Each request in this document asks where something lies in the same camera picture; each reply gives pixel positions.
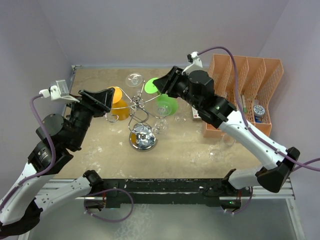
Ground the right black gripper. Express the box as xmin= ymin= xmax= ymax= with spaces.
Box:
xmin=153 ymin=65 xmax=202 ymax=110

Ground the clear wine glass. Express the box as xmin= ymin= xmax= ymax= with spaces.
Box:
xmin=125 ymin=73 xmax=144 ymax=88
xmin=209 ymin=134 xmax=236 ymax=163
xmin=152 ymin=104 xmax=172 ymax=135

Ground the orange plastic goblet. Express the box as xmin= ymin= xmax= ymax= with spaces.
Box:
xmin=106 ymin=86 xmax=130 ymax=123

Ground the white red small box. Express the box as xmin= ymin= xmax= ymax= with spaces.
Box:
xmin=191 ymin=107 xmax=202 ymax=121

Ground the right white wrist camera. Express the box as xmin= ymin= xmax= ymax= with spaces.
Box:
xmin=182 ymin=51 xmax=203 ymax=76

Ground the clear tall glass back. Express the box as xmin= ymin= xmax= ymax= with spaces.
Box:
xmin=174 ymin=112 xmax=187 ymax=123

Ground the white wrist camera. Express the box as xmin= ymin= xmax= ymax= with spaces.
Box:
xmin=39 ymin=79 xmax=80 ymax=104
xmin=182 ymin=51 xmax=203 ymax=76

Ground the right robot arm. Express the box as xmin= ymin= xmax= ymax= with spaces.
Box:
xmin=153 ymin=66 xmax=300 ymax=196

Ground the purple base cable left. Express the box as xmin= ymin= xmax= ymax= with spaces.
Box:
xmin=83 ymin=185 xmax=136 ymax=223

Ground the chrome wine glass rack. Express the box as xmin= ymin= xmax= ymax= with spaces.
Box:
xmin=118 ymin=79 xmax=158 ymax=152

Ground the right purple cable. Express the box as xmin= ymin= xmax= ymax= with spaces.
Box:
xmin=198 ymin=46 xmax=320 ymax=172

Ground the green plastic goblet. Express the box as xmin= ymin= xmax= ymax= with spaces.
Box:
xmin=144 ymin=77 xmax=179 ymax=117

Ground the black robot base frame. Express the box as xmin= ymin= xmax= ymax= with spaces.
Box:
xmin=74 ymin=177 xmax=253 ymax=210

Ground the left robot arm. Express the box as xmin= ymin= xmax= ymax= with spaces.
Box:
xmin=0 ymin=87 xmax=116 ymax=239

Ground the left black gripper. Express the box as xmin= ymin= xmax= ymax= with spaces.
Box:
xmin=65 ymin=87 xmax=115 ymax=149

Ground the orange desk file organizer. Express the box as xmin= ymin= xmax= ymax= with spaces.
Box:
xmin=208 ymin=54 xmax=284 ymax=136

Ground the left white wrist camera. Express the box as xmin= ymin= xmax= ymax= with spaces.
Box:
xmin=39 ymin=79 xmax=80 ymax=104

